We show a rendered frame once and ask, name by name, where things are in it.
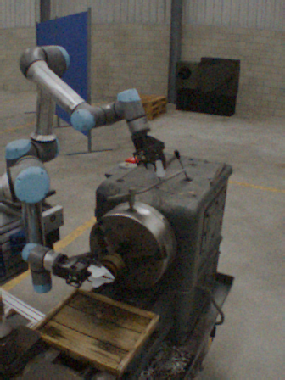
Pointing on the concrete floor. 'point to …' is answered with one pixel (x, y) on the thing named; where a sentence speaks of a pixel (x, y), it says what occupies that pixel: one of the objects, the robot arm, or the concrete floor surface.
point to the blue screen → (82, 70)
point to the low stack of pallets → (153, 105)
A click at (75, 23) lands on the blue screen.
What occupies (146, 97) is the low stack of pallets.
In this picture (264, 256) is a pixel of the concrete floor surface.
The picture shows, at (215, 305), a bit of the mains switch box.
